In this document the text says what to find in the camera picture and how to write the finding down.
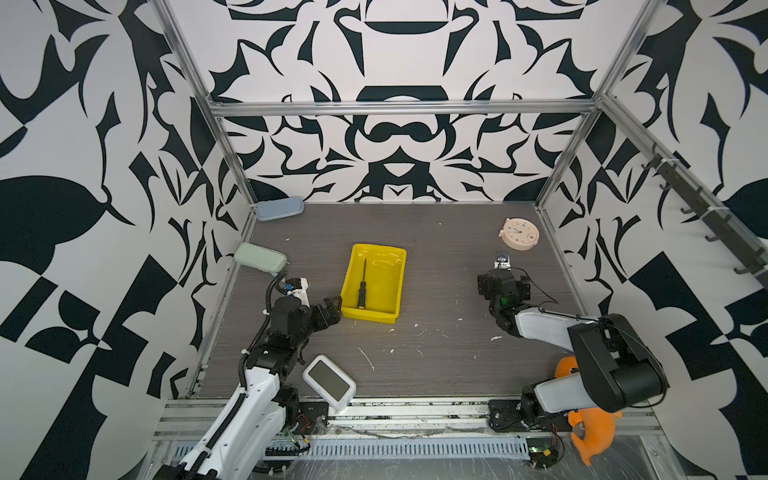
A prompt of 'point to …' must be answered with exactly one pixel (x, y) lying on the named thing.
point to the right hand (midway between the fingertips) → (507, 273)
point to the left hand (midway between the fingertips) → (329, 297)
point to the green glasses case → (261, 257)
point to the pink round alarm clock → (519, 234)
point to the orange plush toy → (599, 423)
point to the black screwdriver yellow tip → (362, 295)
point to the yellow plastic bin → (384, 282)
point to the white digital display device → (330, 382)
